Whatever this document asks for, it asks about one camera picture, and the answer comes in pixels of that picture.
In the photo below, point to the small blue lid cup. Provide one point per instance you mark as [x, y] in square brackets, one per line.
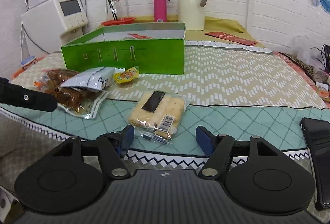
[28, 61]

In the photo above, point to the leopard print cloth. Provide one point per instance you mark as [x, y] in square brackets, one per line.
[308, 69]

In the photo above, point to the small yellow snack packet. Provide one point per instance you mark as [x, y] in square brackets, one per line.
[127, 76]

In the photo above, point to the clear cracker packet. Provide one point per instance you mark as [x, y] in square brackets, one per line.
[157, 115]

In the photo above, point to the white touchscreen appliance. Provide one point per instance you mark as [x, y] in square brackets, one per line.
[52, 24]

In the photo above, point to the black straw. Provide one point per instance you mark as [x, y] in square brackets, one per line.
[109, 9]

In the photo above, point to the pink thermos bottle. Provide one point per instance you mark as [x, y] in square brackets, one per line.
[160, 10]

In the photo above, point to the green cardboard box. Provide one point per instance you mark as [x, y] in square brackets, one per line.
[111, 46]

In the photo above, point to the black phone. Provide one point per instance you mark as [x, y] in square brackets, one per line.
[316, 133]

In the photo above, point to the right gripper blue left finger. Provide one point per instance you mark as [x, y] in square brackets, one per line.
[110, 148]

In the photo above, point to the teal diamond pattern mat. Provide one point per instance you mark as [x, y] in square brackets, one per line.
[278, 125]

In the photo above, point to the clear glass carafe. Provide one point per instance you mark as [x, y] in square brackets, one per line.
[119, 10]

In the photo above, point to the red plastic basket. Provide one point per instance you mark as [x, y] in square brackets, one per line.
[125, 20]

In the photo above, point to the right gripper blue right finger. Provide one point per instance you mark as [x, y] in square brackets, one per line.
[220, 151]

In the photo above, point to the red mixed nuts packet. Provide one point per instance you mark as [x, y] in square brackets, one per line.
[138, 36]

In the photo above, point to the clear dried meat packet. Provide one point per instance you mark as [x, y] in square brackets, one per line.
[77, 102]

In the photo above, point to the olive yellow cloth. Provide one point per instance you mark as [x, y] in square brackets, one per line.
[212, 24]

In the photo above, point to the red envelope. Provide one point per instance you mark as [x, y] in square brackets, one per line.
[229, 37]

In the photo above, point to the cream thermal jug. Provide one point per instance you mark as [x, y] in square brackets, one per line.
[192, 13]

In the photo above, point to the beige chevron mat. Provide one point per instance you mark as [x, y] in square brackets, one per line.
[228, 77]

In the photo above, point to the silver blue snack bag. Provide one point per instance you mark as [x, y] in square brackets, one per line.
[95, 79]

